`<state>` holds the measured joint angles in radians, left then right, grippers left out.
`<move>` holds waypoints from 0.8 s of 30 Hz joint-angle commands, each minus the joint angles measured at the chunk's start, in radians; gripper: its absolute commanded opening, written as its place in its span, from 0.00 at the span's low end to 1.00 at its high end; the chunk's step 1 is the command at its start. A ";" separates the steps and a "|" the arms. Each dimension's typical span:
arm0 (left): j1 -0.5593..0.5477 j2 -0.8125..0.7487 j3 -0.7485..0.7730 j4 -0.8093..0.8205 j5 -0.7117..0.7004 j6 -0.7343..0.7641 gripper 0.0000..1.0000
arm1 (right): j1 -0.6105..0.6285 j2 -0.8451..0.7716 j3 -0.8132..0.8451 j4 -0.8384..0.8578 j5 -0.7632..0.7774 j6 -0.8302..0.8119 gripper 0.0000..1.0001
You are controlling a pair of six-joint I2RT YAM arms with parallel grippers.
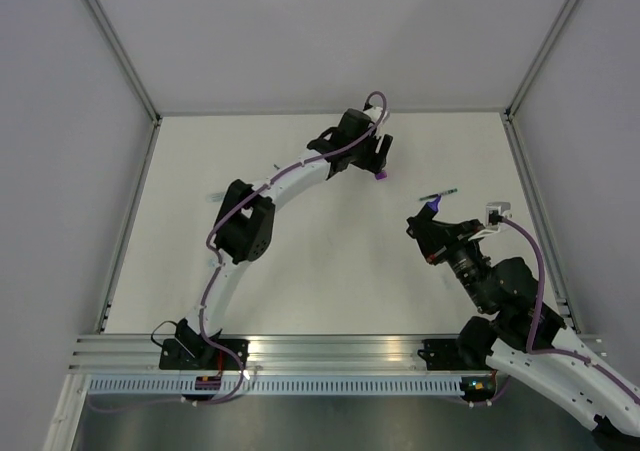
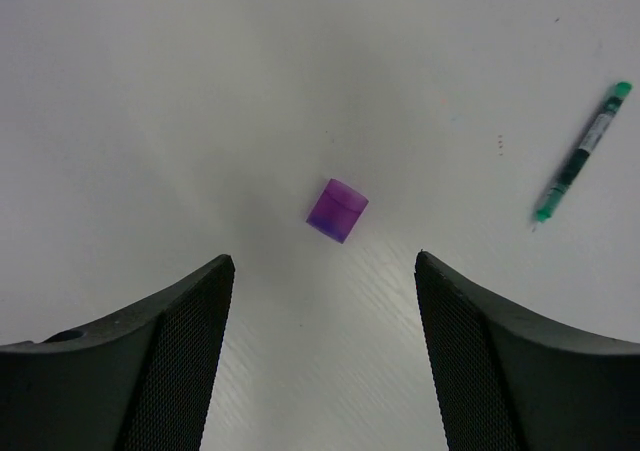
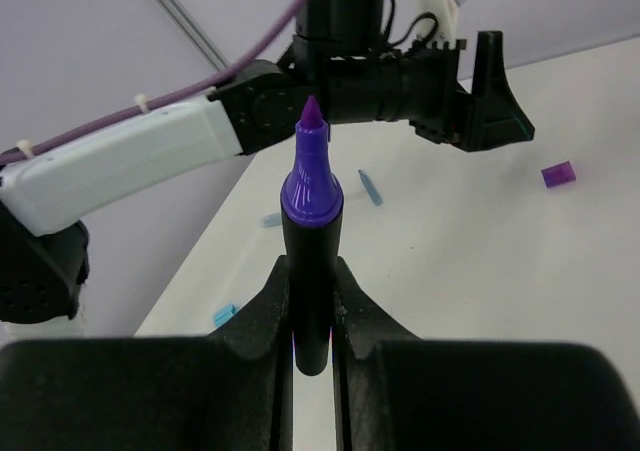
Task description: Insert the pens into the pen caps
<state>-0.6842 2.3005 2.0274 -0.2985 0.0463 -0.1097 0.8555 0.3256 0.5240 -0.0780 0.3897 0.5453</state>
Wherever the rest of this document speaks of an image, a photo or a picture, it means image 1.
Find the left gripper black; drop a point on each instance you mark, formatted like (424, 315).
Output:
(376, 163)

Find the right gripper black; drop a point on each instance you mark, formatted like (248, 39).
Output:
(436, 239)

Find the black purple highlighter pen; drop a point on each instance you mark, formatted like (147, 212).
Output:
(431, 207)

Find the light blue pen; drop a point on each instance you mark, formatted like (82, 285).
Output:
(215, 197)

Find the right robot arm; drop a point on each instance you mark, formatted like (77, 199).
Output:
(516, 333)

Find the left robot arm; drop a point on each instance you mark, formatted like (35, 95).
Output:
(243, 230)

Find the green refill pen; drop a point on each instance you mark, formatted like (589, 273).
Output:
(438, 194)

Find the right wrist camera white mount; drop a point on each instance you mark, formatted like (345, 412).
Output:
(495, 214)

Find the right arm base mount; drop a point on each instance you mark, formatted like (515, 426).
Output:
(442, 354)

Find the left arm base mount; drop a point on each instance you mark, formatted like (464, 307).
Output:
(187, 350)

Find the aluminium mounting rail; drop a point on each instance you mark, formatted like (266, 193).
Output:
(270, 354)

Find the white slotted cable duct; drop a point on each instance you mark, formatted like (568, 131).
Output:
(279, 385)

